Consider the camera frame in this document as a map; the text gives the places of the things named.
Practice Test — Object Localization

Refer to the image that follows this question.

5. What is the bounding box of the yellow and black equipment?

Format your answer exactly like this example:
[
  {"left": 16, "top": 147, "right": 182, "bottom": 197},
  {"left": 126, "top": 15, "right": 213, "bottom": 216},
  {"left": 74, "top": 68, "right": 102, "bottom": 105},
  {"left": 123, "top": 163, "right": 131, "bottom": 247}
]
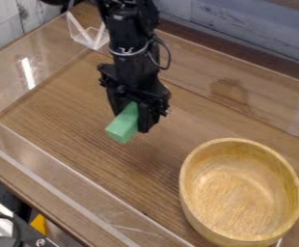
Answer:
[{"left": 14, "top": 205, "right": 60, "bottom": 247}]

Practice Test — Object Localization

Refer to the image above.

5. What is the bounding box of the clear acrylic corner bracket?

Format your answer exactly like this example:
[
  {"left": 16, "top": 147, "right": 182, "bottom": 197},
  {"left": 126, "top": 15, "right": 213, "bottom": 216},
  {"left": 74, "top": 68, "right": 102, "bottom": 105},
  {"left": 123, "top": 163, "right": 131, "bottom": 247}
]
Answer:
[{"left": 66, "top": 13, "right": 110, "bottom": 50}]

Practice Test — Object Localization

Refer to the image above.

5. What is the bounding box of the brown wooden bowl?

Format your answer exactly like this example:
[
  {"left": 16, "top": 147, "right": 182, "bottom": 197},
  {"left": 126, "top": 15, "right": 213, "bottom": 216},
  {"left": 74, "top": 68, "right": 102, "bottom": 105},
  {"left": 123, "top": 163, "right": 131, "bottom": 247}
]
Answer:
[{"left": 179, "top": 138, "right": 299, "bottom": 247}]

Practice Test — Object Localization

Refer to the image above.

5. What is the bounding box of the green rectangular block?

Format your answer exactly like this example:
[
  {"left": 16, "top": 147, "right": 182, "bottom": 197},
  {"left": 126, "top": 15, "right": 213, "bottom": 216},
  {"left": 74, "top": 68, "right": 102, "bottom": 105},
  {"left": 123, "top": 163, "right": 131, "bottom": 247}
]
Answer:
[{"left": 106, "top": 102, "right": 138, "bottom": 143}]

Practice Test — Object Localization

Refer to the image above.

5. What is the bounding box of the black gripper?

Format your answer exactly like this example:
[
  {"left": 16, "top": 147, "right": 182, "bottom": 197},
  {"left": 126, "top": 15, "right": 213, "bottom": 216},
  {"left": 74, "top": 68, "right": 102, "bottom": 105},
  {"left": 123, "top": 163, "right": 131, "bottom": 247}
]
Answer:
[{"left": 98, "top": 49, "right": 171, "bottom": 133}]

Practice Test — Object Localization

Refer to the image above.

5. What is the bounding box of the black cable bottom left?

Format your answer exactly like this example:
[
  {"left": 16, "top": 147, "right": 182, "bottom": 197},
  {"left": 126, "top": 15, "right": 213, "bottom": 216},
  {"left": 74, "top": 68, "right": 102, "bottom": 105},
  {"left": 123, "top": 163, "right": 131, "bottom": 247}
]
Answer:
[{"left": 0, "top": 213, "right": 24, "bottom": 247}]

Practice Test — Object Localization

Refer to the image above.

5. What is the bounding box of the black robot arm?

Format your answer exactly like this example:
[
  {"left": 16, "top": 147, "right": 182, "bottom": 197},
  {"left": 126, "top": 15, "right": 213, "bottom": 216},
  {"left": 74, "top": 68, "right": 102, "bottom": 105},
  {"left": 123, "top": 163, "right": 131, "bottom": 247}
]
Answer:
[{"left": 95, "top": 0, "right": 171, "bottom": 133}]

